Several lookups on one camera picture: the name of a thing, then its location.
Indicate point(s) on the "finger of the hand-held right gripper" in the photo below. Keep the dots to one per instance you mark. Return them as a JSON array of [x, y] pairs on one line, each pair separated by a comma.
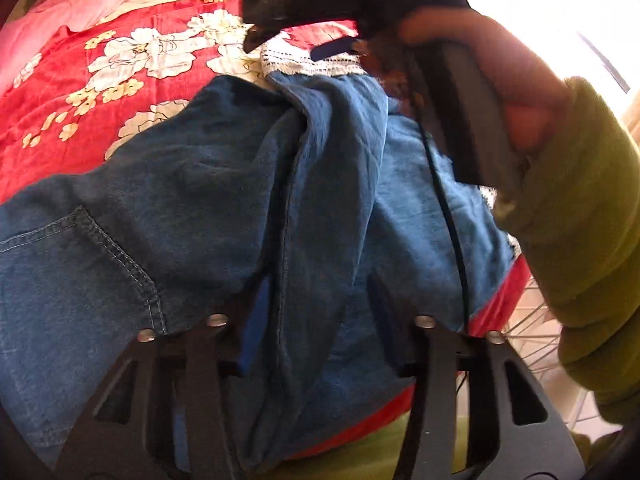
[[337, 49], [300, 2]]

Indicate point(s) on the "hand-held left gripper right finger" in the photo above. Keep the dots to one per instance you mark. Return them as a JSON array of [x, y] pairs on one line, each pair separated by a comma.
[[387, 325]]

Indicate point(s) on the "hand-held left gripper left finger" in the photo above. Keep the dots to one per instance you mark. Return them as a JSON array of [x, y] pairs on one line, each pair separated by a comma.
[[255, 335]]

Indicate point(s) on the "blue denim pants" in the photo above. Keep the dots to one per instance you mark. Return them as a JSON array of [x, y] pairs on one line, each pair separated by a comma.
[[200, 185]]

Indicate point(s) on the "person's right hand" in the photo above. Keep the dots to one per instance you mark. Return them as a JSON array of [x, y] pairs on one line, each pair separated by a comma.
[[520, 90]]

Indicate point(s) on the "window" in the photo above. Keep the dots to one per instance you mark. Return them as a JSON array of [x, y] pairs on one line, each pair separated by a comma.
[[550, 0]]

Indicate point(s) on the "pink garment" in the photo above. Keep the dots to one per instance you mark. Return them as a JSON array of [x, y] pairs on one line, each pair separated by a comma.
[[75, 5]]

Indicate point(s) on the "red floral blanket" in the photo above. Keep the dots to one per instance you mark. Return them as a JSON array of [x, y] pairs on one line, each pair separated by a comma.
[[60, 85]]

